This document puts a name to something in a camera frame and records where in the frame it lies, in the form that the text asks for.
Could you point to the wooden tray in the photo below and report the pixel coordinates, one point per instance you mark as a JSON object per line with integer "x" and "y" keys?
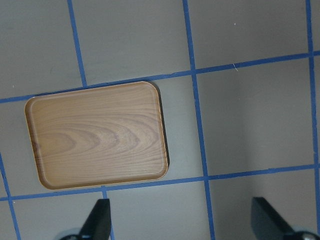
{"x": 99, "y": 136}

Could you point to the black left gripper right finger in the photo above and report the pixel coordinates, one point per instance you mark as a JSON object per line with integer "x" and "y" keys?
{"x": 267, "y": 223}

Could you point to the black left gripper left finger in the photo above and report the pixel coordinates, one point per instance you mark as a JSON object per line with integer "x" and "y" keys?
{"x": 98, "y": 224}

